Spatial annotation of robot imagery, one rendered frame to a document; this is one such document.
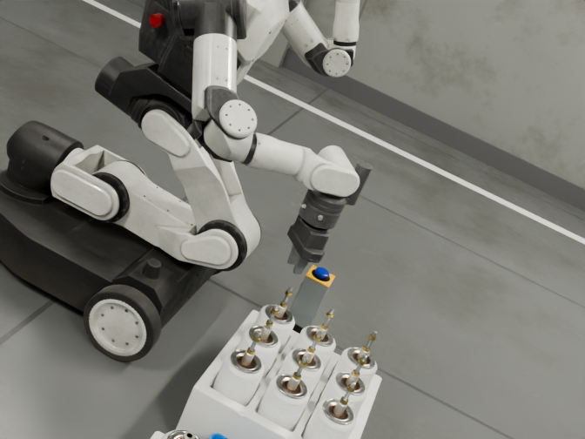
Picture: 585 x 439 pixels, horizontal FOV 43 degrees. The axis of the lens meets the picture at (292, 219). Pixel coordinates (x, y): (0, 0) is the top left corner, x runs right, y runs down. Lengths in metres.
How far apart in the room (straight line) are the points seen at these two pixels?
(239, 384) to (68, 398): 0.42
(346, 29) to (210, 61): 0.64
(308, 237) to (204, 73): 0.42
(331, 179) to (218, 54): 0.34
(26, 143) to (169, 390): 0.78
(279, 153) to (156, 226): 0.63
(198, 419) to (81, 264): 0.52
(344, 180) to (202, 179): 0.50
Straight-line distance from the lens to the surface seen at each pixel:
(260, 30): 1.75
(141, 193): 2.06
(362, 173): 1.61
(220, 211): 1.95
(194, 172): 1.93
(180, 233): 1.98
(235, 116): 1.47
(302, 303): 2.05
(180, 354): 2.09
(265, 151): 1.51
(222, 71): 1.53
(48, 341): 2.01
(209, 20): 1.58
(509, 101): 4.67
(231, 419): 1.74
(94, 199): 2.06
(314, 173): 1.53
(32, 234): 2.07
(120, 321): 1.95
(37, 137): 2.17
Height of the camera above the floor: 1.30
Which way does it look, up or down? 26 degrees down
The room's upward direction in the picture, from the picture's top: 24 degrees clockwise
